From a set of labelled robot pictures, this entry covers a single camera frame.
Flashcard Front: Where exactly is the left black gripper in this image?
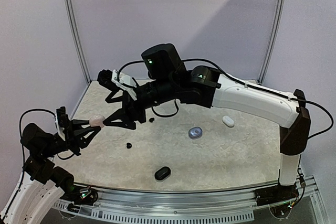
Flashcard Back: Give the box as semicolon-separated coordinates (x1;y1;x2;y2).
40;117;100;157

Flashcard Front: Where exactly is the pink charging case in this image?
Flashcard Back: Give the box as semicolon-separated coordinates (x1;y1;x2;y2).
89;114;105;128

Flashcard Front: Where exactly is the black charging case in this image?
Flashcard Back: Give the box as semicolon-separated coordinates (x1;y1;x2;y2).
154;166;171;182

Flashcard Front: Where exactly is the purple charging case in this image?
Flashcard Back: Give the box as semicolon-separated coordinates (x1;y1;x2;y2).
188;126;203;139

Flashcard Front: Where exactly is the white charging case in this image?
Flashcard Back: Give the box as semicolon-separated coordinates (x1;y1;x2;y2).
222;115;235;127

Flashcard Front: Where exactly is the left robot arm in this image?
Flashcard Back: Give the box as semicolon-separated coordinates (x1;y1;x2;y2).
1;120;101;223

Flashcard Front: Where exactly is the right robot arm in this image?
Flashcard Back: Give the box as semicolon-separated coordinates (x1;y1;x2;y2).
98;44;311;201

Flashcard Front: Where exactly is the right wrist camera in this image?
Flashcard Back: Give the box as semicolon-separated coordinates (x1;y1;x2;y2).
97;69;139;101

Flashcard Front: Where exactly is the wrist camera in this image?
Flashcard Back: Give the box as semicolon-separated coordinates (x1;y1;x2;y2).
55;106;69;141
97;69;139;101

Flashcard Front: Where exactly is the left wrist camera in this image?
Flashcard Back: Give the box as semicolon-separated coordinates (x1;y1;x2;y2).
55;106;69;141

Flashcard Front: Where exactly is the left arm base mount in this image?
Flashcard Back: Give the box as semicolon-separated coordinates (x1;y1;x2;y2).
56;179;98;206

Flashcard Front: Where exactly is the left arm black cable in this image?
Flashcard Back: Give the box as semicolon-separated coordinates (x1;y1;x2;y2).
18;108;77;161

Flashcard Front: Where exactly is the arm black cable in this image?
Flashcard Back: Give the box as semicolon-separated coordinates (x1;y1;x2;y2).
117;58;334;140
18;108;77;161

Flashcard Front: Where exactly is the aluminium front rail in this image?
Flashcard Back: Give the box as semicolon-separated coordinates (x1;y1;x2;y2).
41;176;329;223

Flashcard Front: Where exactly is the right aluminium frame post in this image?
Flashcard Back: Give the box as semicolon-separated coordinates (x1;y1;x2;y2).
257;0;285;84

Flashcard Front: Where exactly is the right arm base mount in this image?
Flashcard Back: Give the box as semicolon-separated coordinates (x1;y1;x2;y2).
254;180;306;208

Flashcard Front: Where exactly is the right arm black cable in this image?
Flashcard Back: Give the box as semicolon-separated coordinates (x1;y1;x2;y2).
117;58;334;140

